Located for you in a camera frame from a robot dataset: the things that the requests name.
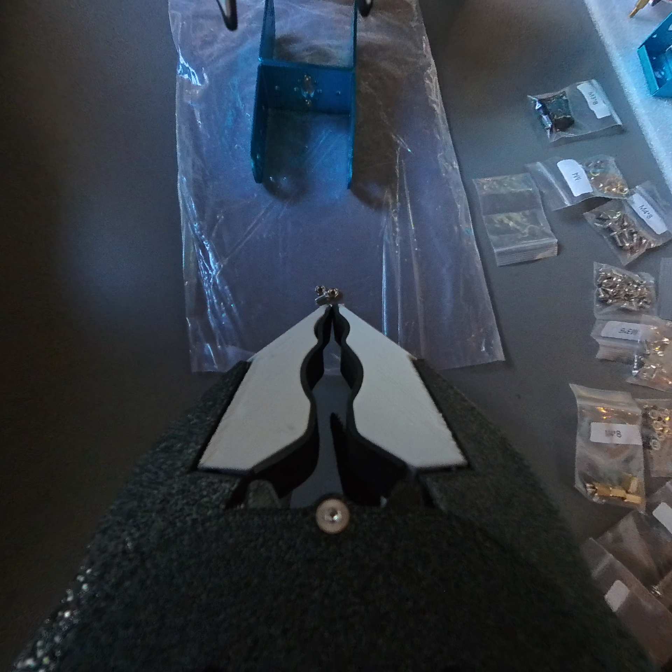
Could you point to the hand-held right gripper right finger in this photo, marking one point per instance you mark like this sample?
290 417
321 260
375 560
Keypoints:
404 404

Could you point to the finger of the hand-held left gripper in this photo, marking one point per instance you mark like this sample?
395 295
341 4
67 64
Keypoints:
367 5
227 14

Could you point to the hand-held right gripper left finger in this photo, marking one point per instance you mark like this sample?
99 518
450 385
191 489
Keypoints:
262 399

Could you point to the grey desk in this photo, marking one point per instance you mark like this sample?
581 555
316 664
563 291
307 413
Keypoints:
78 157

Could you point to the large clear plastic bag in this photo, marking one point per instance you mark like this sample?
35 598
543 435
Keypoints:
315 236

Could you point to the group of small hardware bags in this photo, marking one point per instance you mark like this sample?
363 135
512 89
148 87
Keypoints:
517 220

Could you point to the white foam sheet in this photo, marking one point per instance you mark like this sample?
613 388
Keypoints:
619 52

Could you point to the small brass part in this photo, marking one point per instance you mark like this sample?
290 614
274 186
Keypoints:
636 7

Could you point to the small blue metal bracket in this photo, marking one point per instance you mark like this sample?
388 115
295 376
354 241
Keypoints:
659 63

